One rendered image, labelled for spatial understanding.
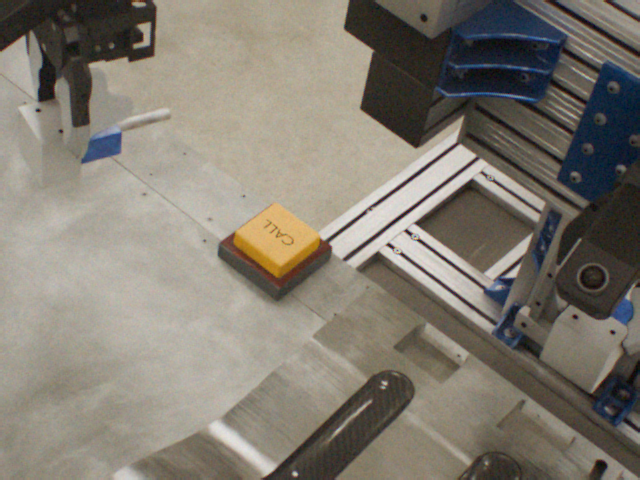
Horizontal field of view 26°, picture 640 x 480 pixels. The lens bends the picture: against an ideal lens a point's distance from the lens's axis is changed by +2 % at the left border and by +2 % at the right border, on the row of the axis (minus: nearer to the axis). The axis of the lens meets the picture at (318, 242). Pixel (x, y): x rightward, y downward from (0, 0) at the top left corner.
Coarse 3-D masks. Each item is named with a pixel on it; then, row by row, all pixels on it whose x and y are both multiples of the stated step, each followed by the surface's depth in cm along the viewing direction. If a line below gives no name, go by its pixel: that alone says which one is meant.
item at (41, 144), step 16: (32, 112) 117; (48, 112) 118; (144, 112) 123; (160, 112) 123; (32, 128) 116; (48, 128) 116; (112, 128) 120; (128, 128) 122; (32, 144) 117; (48, 144) 115; (96, 144) 119; (112, 144) 120; (32, 160) 119; (48, 160) 117; (64, 160) 118; (80, 160) 119; (96, 160) 120; (48, 176) 118; (64, 176) 119; (80, 176) 120
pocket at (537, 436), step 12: (516, 408) 113; (504, 420) 112; (516, 420) 115; (528, 420) 114; (540, 420) 114; (516, 432) 114; (528, 432) 114; (540, 432) 114; (552, 432) 113; (528, 444) 113; (540, 444) 113; (552, 444) 113; (564, 444) 112; (540, 456) 113; (552, 456) 113
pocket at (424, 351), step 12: (420, 324) 117; (408, 336) 116; (420, 336) 118; (396, 348) 116; (408, 348) 118; (420, 348) 118; (432, 348) 118; (444, 348) 117; (420, 360) 117; (432, 360) 118; (444, 360) 117; (456, 360) 117; (432, 372) 117; (444, 372) 117
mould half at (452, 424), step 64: (384, 320) 116; (320, 384) 111; (448, 384) 113; (512, 384) 114; (192, 448) 104; (256, 448) 107; (384, 448) 108; (448, 448) 109; (512, 448) 109; (576, 448) 110
